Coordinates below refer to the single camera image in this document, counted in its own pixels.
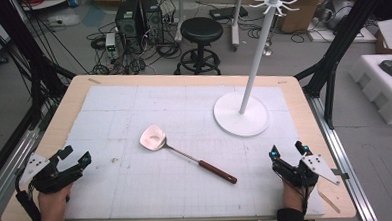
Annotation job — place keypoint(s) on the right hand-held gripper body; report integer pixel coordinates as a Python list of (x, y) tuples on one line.
[(302, 172)]

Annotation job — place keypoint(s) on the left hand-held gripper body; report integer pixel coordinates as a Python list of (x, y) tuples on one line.
[(47, 178)]

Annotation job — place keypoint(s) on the person's left hand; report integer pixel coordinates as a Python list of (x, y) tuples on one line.
[(54, 203)]

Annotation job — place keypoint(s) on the person's right hand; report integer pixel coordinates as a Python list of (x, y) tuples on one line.
[(293, 197)]

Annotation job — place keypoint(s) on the white hook stand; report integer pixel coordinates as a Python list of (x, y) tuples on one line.
[(242, 116)]

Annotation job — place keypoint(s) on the white grid mat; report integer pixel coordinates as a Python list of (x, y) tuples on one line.
[(154, 192)]

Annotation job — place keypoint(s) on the white foam block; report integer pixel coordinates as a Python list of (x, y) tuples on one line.
[(381, 89)]

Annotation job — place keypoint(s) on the small grey power box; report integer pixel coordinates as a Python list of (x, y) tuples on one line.
[(110, 40)]

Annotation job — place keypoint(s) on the cardboard box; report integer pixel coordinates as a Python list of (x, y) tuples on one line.
[(301, 9)]

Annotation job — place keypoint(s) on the grey bag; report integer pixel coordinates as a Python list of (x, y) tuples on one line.
[(338, 12)]

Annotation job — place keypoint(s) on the black round stool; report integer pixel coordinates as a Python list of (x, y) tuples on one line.
[(201, 31)]

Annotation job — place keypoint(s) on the black computer tower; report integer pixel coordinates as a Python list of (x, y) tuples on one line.
[(136, 21)]

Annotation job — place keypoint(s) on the flat black device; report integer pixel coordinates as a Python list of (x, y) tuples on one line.
[(228, 12)]

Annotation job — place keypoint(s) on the aluminium rail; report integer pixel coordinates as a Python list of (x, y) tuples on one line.
[(339, 151), (6, 169)]

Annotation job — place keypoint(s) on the black frame strut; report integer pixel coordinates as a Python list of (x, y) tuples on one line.
[(32, 71), (344, 34)]

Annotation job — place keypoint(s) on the white rolling stand post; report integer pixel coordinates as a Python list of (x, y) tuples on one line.
[(236, 18)]

